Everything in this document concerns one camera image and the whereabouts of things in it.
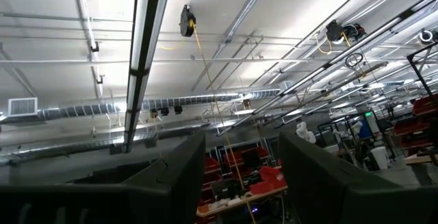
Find white bucket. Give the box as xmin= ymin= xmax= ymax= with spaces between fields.
xmin=370 ymin=145 xmax=391 ymax=171

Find black metal stand frame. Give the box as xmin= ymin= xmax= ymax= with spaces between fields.
xmin=406 ymin=41 xmax=438 ymax=97

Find silver ribbed air duct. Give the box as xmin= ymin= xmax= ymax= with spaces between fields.
xmin=0 ymin=88 xmax=292 ymax=123

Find red storage bins rack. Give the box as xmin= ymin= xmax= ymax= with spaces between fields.
xmin=392 ymin=93 xmax=438 ymax=150

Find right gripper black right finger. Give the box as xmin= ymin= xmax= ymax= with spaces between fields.
xmin=278 ymin=131 xmax=438 ymax=224

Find yellow cord with plug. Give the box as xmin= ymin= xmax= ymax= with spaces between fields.
xmin=189 ymin=19 xmax=258 ymax=224

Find grey smooth air duct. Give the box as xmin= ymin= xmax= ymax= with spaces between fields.
xmin=0 ymin=122 xmax=214 ymax=166

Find white robot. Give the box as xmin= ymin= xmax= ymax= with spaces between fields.
xmin=295 ymin=121 xmax=318 ymax=145

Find wooden table with red bins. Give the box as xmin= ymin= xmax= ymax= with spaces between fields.
xmin=196 ymin=147 xmax=289 ymax=219

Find black ceiling cord reel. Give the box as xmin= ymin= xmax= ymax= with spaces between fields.
xmin=179 ymin=4 xmax=198 ymax=38
xmin=324 ymin=19 xmax=368 ymax=46

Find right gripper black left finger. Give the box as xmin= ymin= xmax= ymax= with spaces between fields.
xmin=0 ymin=129 xmax=207 ymax=224

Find black hanging cable loop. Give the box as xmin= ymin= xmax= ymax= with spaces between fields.
xmin=344 ymin=52 xmax=365 ymax=69

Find long black ceiling light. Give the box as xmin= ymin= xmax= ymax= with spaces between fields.
xmin=122 ymin=0 xmax=174 ymax=154

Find white ceiling vent grille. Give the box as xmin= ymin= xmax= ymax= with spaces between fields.
xmin=7 ymin=97 xmax=39 ymax=117

